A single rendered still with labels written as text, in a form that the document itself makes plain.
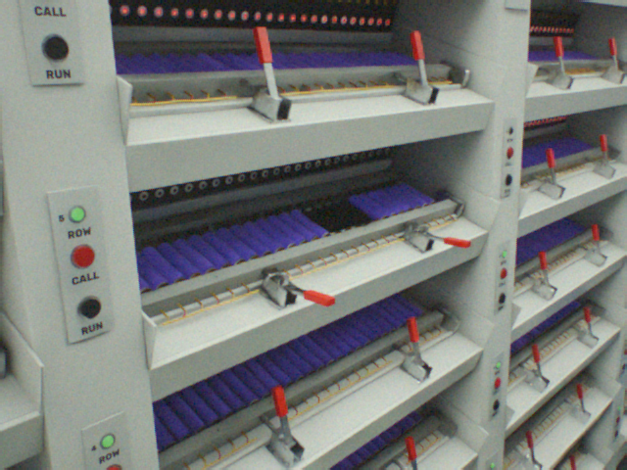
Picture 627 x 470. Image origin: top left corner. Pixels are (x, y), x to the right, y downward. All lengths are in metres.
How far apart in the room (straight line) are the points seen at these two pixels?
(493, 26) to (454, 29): 0.06
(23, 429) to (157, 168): 0.23
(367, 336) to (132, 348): 0.48
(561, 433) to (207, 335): 1.14
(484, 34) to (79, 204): 0.66
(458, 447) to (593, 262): 0.58
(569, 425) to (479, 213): 0.79
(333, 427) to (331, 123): 0.39
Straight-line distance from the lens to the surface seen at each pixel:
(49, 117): 0.50
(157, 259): 0.69
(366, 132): 0.74
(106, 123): 0.52
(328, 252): 0.77
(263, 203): 0.83
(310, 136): 0.66
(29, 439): 0.56
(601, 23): 1.66
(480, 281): 1.04
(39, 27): 0.50
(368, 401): 0.88
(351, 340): 0.94
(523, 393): 1.35
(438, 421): 1.15
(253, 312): 0.66
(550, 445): 1.58
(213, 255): 0.71
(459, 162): 1.01
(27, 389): 0.55
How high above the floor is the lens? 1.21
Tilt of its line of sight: 15 degrees down
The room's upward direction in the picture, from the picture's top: 2 degrees counter-clockwise
